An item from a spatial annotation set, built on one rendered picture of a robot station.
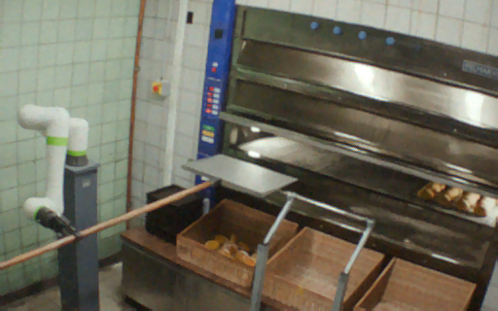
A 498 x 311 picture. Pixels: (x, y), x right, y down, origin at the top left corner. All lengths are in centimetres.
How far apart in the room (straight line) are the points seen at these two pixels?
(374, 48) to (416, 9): 35
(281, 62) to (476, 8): 127
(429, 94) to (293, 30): 92
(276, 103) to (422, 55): 98
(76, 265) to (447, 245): 212
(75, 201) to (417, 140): 189
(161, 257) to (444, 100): 192
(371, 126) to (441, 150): 44
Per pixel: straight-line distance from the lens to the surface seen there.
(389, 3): 317
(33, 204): 273
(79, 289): 347
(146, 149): 430
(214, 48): 374
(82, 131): 315
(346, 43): 330
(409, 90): 315
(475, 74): 305
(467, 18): 304
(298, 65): 344
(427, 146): 315
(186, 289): 360
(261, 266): 310
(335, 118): 336
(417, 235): 330
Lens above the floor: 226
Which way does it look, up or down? 16 degrees down
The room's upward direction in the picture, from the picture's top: 7 degrees clockwise
